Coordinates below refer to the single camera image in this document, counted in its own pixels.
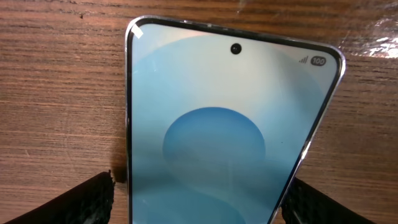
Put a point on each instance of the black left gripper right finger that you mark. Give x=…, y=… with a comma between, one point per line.
x=306, y=205

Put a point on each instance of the blue-screen Galaxy smartphone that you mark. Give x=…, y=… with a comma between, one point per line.
x=218, y=120

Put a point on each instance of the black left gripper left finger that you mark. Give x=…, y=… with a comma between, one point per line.
x=91, y=202

